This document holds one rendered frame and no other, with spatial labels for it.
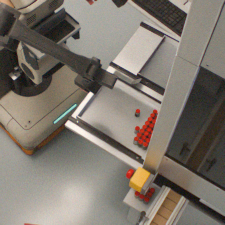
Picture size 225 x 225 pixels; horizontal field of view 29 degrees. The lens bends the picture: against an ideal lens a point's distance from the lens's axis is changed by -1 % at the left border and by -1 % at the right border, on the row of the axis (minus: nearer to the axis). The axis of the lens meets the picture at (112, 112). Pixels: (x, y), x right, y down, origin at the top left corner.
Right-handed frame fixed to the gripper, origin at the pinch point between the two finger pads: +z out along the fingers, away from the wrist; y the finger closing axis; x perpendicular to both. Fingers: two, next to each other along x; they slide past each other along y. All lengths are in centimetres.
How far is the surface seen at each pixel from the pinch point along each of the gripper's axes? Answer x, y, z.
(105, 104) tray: 7.5, 8.1, 18.8
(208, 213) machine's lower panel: -12, 70, 9
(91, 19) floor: 100, -47, 118
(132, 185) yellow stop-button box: -21.9, 36.8, 1.8
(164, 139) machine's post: -12.5, 35.3, -31.7
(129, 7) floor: 126, -29, 115
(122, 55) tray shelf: 34.3, 0.6, 20.4
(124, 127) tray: 2.3, 21.0, 16.7
